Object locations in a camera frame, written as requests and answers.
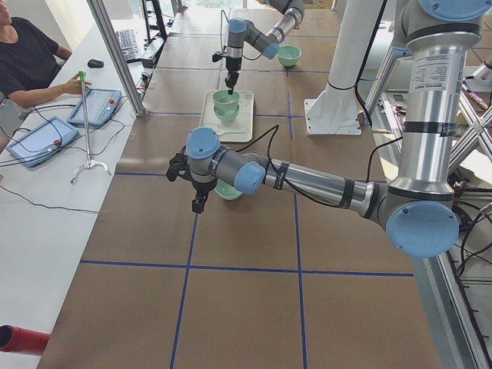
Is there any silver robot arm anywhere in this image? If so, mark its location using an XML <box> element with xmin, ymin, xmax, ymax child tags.
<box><xmin>213</xmin><ymin>0</ymin><xmax>304</xmax><ymax>95</ymax></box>
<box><xmin>181</xmin><ymin>1</ymin><xmax>491</xmax><ymax>258</ymax></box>

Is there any red cylinder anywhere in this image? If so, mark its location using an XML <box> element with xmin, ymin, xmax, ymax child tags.
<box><xmin>1</xmin><ymin>325</ymin><xmax>50</xmax><ymax>356</ymax></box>

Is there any white camera stand base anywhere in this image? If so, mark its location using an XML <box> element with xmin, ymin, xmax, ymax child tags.
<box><xmin>304</xmin><ymin>0</ymin><xmax>386</xmax><ymax>135</ymax></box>

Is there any blue teach pendant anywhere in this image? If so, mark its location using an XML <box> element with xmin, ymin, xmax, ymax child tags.
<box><xmin>6</xmin><ymin>116</ymin><xmax>79</xmax><ymax>168</ymax></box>
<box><xmin>66</xmin><ymin>88</ymin><xmax>121</xmax><ymax>127</ymax></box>

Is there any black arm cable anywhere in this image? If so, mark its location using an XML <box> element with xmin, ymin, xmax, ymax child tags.
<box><xmin>233</xmin><ymin>125</ymin><xmax>347</xmax><ymax>208</ymax></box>

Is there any aluminium frame post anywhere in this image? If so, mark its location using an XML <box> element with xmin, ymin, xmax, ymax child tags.
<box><xmin>87</xmin><ymin>0</ymin><xmax>145</xmax><ymax>117</ymax></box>

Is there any metal reacher grabber stick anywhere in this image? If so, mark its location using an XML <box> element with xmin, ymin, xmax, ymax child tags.
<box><xmin>70</xmin><ymin>71</ymin><xmax>111</xmax><ymax>185</ymax></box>

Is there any black computer mouse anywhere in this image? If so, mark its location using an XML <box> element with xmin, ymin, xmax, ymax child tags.
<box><xmin>87</xmin><ymin>58</ymin><xmax>105</xmax><ymax>68</ymax></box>

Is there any black keyboard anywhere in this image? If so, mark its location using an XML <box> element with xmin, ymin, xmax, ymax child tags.
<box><xmin>115</xmin><ymin>29</ymin><xmax>140</xmax><ymax>63</ymax></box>

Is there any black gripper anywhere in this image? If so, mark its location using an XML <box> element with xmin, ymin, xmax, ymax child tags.
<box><xmin>225</xmin><ymin>57</ymin><xmax>241</xmax><ymax>95</ymax></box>
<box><xmin>191</xmin><ymin>179</ymin><xmax>217</xmax><ymax>214</ymax></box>

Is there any blue teach pendant far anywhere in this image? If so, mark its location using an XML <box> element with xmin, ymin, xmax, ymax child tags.
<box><xmin>66</xmin><ymin>88</ymin><xmax>121</xmax><ymax>127</ymax></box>

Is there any green bowl with ice cubes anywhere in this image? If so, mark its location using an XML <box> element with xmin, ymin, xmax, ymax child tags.
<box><xmin>277</xmin><ymin>45</ymin><xmax>302</xmax><ymax>68</ymax></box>

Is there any white plastic spoon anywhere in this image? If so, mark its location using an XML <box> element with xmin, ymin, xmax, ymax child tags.
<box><xmin>215</xmin><ymin>130</ymin><xmax>246</xmax><ymax>136</ymax></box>

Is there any cream bear serving tray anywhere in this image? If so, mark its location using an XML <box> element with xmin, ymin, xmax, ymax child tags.
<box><xmin>200</xmin><ymin>90</ymin><xmax>254</xmax><ymax>143</ymax></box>

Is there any green bowl on tray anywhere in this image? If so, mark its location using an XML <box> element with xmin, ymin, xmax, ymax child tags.
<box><xmin>214</xmin><ymin>108</ymin><xmax>239</xmax><ymax>122</ymax></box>

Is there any seated person black shirt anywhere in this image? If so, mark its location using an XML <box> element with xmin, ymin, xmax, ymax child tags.
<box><xmin>1</xmin><ymin>2</ymin><xmax>82</xmax><ymax>109</ymax></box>

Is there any blue teach pendant near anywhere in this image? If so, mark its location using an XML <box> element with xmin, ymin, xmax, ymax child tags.
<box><xmin>6</xmin><ymin>116</ymin><xmax>79</xmax><ymax>168</ymax></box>

